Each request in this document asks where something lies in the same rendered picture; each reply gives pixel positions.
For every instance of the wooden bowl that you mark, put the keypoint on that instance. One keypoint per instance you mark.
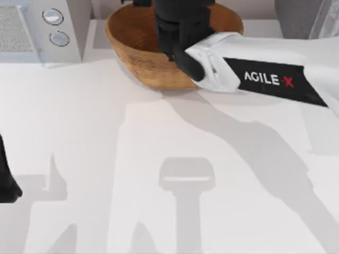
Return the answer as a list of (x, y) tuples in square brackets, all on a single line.
[(148, 71)]

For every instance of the pale microwave oven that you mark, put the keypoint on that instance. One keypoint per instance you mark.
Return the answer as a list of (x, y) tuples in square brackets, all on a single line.
[(76, 31)]

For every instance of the small silver microwave knob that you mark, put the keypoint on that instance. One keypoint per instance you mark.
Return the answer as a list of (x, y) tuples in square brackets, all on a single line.
[(59, 38)]

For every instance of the large silver microwave knob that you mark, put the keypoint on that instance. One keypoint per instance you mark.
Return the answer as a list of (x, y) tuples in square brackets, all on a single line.
[(53, 16)]

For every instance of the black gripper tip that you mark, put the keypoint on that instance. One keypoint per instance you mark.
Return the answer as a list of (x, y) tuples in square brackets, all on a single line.
[(6, 180)]

